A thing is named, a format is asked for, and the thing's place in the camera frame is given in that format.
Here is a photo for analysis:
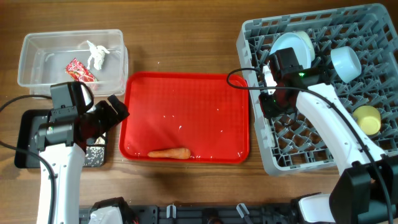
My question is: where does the clear plastic bin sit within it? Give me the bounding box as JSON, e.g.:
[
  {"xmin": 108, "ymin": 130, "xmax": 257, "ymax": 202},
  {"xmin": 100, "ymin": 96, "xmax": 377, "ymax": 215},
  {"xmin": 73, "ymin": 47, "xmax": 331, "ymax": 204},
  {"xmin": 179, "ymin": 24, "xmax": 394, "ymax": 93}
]
[{"xmin": 17, "ymin": 29, "xmax": 129, "ymax": 96}]

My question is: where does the mint green bowl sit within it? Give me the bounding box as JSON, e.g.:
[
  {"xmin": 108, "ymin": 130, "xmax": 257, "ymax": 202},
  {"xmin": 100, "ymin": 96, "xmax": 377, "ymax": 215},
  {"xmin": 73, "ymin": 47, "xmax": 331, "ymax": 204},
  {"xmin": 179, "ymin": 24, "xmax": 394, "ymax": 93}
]
[{"xmin": 296, "ymin": 31, "xmax": 315, "ymax": 61}]

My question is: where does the spilled white rice pile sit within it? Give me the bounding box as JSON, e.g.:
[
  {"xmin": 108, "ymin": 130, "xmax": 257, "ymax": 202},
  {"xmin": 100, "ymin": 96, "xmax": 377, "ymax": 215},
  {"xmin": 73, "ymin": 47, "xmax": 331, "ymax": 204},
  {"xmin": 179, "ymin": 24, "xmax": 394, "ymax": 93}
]
[{"xmin": 83, "ymin": 133, "xmax": 108, "ymax": 167}]

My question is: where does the grey dishwasher rack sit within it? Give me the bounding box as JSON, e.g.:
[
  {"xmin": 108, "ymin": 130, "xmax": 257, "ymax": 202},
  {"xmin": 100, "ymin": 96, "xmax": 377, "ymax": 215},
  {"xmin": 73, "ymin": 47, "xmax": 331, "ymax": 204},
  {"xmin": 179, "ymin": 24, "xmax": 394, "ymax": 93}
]
[{"xmin": 236, "ymin": 4, "xmax": 397, "ymax": 175}]

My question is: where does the red plastic tray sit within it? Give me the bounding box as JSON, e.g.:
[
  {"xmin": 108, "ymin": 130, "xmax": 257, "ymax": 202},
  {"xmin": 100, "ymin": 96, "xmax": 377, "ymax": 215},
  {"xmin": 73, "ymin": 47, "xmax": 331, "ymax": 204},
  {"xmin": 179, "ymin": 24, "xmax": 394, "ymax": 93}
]
[{"xmin": 119, "ymin": 72, "xmax": 250, "ymax": 164}]

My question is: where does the white tissue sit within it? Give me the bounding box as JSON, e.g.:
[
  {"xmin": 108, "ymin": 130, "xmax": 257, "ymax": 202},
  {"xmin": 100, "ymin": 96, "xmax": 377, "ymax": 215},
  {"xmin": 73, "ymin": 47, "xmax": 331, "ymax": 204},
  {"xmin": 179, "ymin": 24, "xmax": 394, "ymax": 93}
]
[{"xmin": 86, "ymin": 40, "xmax": 110, "ymax": 70}]

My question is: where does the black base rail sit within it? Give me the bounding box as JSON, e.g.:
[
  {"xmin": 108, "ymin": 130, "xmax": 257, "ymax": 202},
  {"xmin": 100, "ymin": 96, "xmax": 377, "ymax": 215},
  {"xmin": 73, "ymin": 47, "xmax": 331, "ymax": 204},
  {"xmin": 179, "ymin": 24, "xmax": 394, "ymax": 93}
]
[{"xmin": 79, "ymin": 203, "xmax": 299, "ymax": 224}]

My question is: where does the light blue bowl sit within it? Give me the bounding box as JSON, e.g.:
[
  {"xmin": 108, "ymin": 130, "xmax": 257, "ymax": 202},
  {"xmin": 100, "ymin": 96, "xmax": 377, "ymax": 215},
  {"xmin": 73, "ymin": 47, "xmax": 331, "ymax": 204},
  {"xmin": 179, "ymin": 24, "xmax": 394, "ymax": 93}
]
[{"xmin": 330, "ymin": 46, "xmax": 362, "ymax": 83}]

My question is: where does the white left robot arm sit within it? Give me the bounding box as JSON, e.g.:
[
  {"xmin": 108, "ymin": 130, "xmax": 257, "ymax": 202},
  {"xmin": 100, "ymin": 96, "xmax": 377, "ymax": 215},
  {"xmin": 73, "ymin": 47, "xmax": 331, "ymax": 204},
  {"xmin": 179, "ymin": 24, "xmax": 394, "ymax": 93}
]
[{"xmin": 36, "ymin": 82, "xmax": 129, "ymax": 223}]

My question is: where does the orange carrot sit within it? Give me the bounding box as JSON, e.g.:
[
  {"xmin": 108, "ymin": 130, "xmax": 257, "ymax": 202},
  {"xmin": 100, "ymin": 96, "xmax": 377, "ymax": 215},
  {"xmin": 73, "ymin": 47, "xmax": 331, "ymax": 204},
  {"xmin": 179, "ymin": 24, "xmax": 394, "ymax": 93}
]
[{"xmin": 147, "ymin": 147, "xmax": 191, "ymax": 159}]

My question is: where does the black tray bin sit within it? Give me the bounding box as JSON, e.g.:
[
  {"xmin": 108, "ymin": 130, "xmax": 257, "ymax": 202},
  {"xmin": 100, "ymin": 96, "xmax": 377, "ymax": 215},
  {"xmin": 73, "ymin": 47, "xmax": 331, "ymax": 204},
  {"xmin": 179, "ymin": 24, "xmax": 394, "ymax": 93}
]
[{"xmin": 14, "ymin": 108, "xmax": 108, "ymax": 169}]

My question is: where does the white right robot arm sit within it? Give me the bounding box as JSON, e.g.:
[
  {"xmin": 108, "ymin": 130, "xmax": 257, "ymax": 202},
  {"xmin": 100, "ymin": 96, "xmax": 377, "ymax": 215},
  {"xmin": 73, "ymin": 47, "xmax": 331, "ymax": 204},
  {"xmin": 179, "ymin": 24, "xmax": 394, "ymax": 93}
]
[{"xmin": 260, "ymin": 48, "xmax": 397, "ymax": 223}]

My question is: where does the red snack wrapper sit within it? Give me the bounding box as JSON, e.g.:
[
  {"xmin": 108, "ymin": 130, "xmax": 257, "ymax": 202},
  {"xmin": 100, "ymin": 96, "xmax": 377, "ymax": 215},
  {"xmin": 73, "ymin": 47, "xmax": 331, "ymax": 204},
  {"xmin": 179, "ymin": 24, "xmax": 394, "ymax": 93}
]
[{"xmin": 65, "ymin": 58, "xmax": 99, "ymax": 91}]

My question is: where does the yellow plastic cup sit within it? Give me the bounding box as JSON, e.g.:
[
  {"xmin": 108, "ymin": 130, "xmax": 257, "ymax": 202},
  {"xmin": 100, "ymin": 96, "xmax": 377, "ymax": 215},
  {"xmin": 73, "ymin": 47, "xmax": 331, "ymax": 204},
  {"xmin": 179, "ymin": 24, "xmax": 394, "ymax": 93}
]
[{"xmin": 353, "ymin": 106, "xmax": 381, "ymax": 136}]

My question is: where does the light blue plate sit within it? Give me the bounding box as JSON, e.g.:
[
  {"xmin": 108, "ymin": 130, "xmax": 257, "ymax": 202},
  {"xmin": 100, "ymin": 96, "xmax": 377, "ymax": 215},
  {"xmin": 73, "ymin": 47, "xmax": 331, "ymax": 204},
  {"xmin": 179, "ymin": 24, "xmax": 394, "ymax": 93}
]
[{"xmin": 270, "ymin": 32, "xmax": 312, "ymax": 69}]

